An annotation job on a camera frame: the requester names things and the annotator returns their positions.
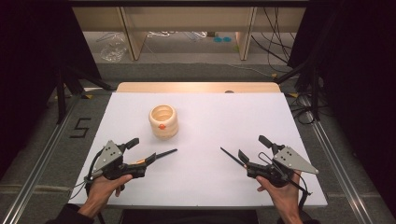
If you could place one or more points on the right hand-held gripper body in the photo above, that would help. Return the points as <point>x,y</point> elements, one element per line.
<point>291,160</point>

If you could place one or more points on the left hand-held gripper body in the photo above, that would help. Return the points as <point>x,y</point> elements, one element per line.
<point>109,155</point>

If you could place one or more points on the thin dark makeup brush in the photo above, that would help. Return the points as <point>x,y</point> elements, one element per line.
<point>232,157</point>

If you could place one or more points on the large gold-ferrule makeup brush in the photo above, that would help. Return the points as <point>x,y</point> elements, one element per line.
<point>168,152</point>

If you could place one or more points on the cream ringed brush holder cup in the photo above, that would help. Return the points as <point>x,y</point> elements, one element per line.
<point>168,132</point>

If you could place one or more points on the person's left hand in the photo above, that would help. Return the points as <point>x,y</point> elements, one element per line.
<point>101,189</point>

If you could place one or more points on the person's right hand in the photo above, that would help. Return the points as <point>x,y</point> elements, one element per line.
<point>286,199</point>

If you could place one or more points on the black metal stand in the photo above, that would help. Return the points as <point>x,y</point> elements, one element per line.
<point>314,93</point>
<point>61,99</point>

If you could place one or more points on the light wooden table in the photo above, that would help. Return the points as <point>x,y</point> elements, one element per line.
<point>186,87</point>

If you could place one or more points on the clear plastic bag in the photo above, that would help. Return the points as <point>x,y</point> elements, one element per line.
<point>113,49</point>

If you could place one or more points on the black curtain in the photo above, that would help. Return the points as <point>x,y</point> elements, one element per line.
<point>31,62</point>
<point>358,77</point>

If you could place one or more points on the blue round lid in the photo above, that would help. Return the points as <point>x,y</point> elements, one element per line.
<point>227,39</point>
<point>218,39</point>

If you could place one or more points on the light wooden desk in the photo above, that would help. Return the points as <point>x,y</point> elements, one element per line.
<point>186,18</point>

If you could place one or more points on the aluminium floor rail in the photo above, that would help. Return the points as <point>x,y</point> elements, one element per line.
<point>34,177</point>
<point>339,168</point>

